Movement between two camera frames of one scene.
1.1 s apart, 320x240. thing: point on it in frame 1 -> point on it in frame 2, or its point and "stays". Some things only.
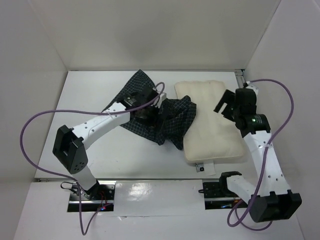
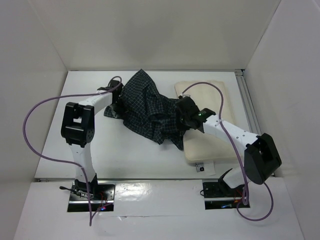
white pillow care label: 208,167 stays
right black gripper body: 225,106 -> 182,110
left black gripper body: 148,116 -> 119,108
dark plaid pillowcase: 173,119 stays
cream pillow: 212,136 stays
